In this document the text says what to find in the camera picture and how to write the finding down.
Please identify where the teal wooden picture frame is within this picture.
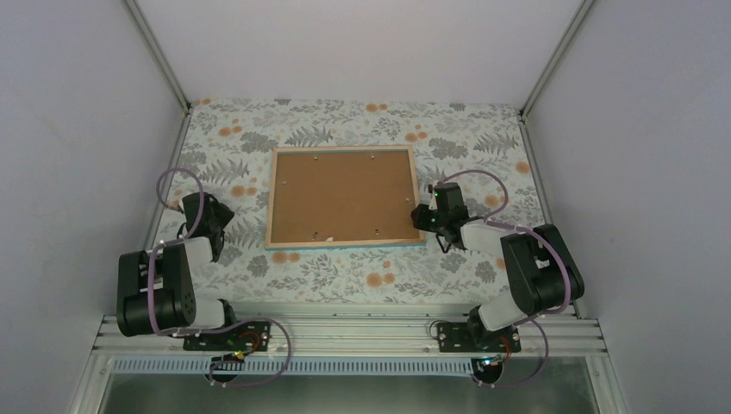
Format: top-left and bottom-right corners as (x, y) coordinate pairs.
(265, 145), (428, 251)

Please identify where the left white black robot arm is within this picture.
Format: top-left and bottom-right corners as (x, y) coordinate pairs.
(116, 193), (241, 349)

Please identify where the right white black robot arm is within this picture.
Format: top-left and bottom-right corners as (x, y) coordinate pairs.
(410, 183), (585, 351)

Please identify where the floral patterned table mat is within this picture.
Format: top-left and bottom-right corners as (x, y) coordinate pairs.
(166, 98), (545, 304)

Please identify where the brown frame backing board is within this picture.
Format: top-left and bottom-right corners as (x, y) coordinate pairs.
(270, 150), (419, 245)

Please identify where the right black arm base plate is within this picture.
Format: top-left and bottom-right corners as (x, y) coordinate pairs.
(427, 320), (522, 354)

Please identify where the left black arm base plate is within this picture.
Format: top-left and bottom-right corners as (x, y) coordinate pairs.
(183, 321), (272, 354)

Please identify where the right aluminium corner post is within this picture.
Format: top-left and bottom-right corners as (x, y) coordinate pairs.
(519, 0), (597, 122)

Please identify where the aluminium corner post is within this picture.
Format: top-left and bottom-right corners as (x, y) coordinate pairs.
(519, 0), (597, 122)
(121, 0), (191, 114)

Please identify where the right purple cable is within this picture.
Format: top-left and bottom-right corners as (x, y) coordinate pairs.
(434, 168), (573, 391)

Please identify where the aluminium mounting rail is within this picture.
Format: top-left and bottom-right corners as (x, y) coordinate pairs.
(92, 314), (608, 358)

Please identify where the grey slotted cable duct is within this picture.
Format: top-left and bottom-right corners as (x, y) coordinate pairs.
(110, 355), (473, 377)

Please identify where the left aluminium corner post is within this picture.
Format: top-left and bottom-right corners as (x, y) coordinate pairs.
(121, 0), (191, 114)

